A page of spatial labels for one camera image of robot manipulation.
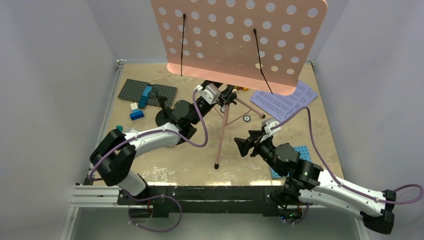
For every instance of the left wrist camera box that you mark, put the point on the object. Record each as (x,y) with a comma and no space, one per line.
(210,93)

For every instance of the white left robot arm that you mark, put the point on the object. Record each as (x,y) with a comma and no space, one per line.
(114,155)

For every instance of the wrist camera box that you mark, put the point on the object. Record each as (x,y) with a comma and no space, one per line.
(210,93)
(269,128)

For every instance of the colourful brick toy car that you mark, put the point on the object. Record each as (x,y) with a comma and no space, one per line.
(238,88)

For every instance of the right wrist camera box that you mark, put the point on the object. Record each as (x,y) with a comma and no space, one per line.
(269,128)

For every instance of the teal arch block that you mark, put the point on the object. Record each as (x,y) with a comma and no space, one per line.
(119,128)

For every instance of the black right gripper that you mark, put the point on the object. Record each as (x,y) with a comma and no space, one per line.
(244,145)

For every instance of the dark grey building baseplate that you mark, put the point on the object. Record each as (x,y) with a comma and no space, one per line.
(132,90)

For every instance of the light blue building baseplate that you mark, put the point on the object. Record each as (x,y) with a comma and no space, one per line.
(304,154)

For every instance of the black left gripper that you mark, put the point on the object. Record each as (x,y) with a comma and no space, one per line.
(224,95)

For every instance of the blue brick column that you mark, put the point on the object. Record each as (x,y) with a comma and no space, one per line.
(144,97)

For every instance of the blue and white brick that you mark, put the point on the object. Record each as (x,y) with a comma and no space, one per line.
(136,112)

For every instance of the black microphone stand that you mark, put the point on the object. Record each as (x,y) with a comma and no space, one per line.
(164,115)

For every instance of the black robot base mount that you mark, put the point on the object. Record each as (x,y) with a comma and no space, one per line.
(269,201)

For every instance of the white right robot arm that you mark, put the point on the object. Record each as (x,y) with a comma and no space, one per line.
(309,183)

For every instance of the blue poker chip near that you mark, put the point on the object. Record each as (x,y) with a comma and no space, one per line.
(247,118)

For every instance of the pink music stand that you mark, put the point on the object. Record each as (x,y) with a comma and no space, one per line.
(257,44)

